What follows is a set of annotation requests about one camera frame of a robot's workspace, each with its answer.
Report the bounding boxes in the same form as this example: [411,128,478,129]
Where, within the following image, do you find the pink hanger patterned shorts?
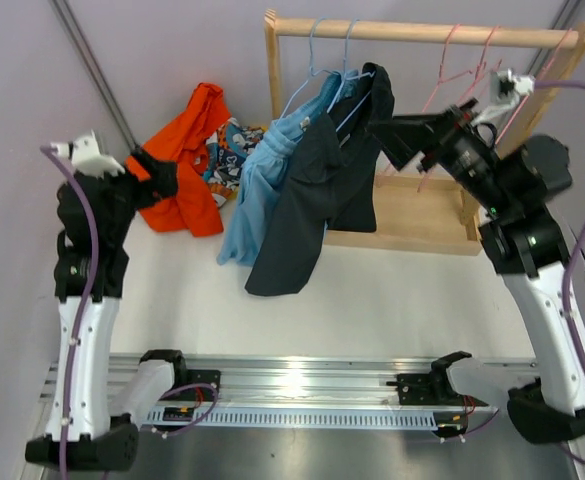
[416,24,503,194]

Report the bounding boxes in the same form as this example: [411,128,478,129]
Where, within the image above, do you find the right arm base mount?
[385,373,487,407]

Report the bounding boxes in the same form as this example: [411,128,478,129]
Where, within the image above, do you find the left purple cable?
[39,143,219,480]

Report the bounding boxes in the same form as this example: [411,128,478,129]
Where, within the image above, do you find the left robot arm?
[25,145,189,478]

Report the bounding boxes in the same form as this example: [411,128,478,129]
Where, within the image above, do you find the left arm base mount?
[170,369,222,403]

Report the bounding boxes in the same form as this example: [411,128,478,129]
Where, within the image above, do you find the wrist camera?
[471,69,535,125]
[49,130,125,178]

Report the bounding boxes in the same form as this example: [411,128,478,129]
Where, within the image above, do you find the blue hanger navy shorts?
[326,18,373,113]

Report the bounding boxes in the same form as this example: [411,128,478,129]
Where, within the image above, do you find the pink hanger orange shorts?
[376,23,473,176]

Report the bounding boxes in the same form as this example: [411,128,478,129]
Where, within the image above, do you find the aluminium rail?
[36,355,546,411]

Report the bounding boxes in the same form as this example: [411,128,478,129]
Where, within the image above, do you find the blue hanger light shorts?
[277,17,332,121]

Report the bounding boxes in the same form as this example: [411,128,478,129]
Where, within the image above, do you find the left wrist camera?
[49,130,125,178]

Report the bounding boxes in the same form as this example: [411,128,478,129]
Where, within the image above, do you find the slotted cable duct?
[144,406,437,431]

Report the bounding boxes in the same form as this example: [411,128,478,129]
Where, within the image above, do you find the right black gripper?
[367,98,515,216]

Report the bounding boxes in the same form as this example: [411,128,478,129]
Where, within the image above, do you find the patterned colourful shorts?
[203,117,267,209]

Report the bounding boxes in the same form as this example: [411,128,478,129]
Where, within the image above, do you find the dark navy shorts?
[245,62,395,297]

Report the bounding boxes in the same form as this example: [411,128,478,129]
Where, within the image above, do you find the wooden clothes rack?
[264,9,585,256]

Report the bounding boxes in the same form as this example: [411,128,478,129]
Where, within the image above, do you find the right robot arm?
[368,102,585,445]

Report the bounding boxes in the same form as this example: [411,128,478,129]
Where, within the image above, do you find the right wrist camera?
[471,69,535,125]

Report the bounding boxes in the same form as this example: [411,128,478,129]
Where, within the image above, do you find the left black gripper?
[93,147,179,241]

